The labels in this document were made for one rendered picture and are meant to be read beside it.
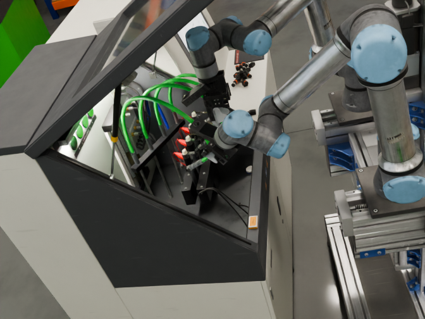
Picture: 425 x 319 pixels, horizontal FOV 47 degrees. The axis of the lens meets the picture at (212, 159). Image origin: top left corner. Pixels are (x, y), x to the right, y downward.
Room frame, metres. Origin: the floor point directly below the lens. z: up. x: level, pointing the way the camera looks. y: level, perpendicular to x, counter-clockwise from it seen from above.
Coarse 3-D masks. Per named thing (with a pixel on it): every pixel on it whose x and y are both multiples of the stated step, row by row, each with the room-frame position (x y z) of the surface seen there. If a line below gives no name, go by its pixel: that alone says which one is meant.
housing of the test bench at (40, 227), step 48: (96, 0) 2.41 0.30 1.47; (48, 48) 1.91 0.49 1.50; (0, 96) 1.61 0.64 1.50; (48, 96) 1.50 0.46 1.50; (0, 144) 1.28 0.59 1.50; (0, 192) 1.30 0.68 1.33; (48, 192) 1.25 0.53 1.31; (48, 240) 1.28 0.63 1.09; (48, 288) 1.32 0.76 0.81; (96, 288) 1.26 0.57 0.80
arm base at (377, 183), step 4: (376, 172) 1.10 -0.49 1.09; (376, 176) 1.09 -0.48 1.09; (380, 176) 1.07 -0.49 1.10; (376, 180) 1.08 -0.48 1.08; (380, 180) 1.07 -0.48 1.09; (376, 184) 1.08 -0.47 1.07; (380, 184) 1.06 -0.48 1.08; (376, 188) 1.07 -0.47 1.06; (380, 188) 1.06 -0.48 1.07; (380, 192) 1.05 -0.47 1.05; (384, 196) 1.04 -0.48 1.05
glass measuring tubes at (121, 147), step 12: (120, 108) 1.67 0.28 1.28; (108, 120) 1.59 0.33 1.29; (120, 120) 1.67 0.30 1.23; (108, 132) 1.57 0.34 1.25; (120, 132) 1.61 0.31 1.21; (120, 144) 1.57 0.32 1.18; (132, 144) 1.67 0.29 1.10; (120, 156) 1.57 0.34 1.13; (144, 168) 1.67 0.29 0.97; (132, 180) 1.58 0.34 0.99
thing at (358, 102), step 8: (352, 88) 1.53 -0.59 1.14; (344, 96) 1.57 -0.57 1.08; (352, 96) 1.53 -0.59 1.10; (360, 96) 1.51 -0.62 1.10; (368, 96) 1.50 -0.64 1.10; (344, 104) 1.55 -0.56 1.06; (352, 104) 1.53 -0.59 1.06; (360, 104) 1.50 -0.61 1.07; (368, 104) 1.49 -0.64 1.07; (360, 112) 1.50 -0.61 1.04
